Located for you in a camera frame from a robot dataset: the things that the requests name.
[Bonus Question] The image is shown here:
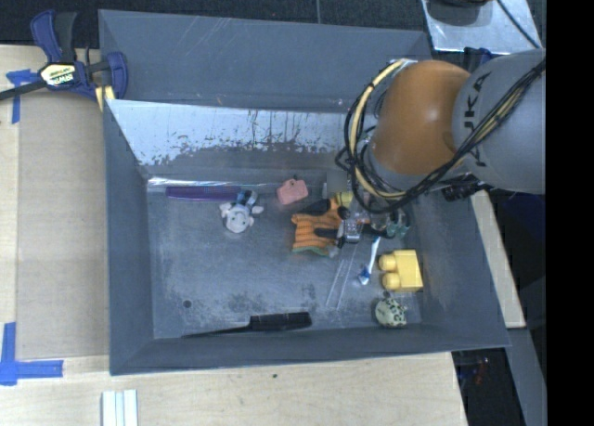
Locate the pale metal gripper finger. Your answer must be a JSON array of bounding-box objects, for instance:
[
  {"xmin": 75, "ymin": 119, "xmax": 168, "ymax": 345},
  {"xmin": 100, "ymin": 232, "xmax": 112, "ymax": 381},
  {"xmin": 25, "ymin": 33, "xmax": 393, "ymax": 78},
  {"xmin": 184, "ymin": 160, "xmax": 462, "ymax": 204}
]
[{"xmin": 325, "ymin": 220, "xmax": 362, "ymax": 308}]

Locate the orange striped tiger toy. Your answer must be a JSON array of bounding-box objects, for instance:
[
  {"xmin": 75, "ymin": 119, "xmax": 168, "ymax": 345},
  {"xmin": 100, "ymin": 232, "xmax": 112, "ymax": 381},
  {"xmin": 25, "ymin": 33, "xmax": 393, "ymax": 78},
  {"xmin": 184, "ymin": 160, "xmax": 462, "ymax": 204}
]
[{"xmin": 291, "ymin": 190, "xmax": 355, "ymax": 259}]

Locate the blue and white toothbrush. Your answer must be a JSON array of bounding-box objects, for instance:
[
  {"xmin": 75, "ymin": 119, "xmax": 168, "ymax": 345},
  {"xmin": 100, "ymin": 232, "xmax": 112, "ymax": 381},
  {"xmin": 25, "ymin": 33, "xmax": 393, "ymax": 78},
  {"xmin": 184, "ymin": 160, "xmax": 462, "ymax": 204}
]
[{"xmin": 356, "ymin": 235, "xmax": 383, "ymax": 287}]

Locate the yellow toy brick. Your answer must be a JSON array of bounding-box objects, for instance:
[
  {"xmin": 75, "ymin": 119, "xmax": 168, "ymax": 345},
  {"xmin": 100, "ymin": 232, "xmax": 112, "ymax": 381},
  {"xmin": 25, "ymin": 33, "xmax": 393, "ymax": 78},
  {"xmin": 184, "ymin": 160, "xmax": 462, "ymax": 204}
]
[{"xmin": 377, "ymin": 249, "xmax": 425, "ymax": 294}]

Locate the pink toy purse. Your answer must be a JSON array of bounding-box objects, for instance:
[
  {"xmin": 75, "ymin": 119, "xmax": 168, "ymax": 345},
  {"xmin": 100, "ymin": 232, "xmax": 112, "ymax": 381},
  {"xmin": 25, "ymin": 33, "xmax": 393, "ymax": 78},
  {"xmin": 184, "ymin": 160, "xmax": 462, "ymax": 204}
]
[{"xmin": 276, "ymin": 174, "xmax": 309, "ymax": 206}]

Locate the cream spotted toy animal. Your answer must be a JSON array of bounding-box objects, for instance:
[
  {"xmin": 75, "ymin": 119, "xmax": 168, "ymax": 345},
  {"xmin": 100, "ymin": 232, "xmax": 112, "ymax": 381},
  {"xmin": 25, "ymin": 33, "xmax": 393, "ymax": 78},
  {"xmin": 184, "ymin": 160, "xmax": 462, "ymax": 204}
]
[{"xmin": 373, "ymin": 292, "xmax": 409, "ymax": 329}]

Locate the white toy doll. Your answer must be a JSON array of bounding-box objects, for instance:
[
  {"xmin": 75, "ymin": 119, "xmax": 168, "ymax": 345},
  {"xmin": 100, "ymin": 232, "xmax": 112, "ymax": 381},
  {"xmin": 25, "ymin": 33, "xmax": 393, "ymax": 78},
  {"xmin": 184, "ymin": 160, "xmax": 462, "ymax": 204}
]
[{"xmin": 219, "ymin": 189, "xmax": 265, "ymax": 234}]

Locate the black comb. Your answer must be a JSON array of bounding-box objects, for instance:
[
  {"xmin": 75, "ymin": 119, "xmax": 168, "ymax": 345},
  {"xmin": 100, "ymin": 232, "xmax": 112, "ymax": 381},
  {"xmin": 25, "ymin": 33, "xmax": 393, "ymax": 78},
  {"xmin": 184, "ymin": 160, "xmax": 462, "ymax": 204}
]
[{"xmin": 182, "ymin": 311, "xmax": 314, "ymax": 339}]

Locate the grey metal bin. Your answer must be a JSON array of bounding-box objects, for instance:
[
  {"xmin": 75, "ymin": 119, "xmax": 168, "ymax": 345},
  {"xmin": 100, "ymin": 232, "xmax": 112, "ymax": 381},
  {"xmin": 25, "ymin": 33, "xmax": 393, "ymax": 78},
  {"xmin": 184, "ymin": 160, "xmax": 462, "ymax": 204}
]
[{"xmin": 97, "ymin": 9, "xmax": 512, "ymax": 377}]

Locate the pale wood board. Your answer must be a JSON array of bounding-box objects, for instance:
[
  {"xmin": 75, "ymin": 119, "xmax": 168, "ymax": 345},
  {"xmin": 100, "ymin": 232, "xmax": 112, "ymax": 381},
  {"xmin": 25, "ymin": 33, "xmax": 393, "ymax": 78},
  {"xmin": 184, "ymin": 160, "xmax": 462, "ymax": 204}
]
[{"xmin": 16, "ymin": 89, "xmax": 110, "ymax": 361}]

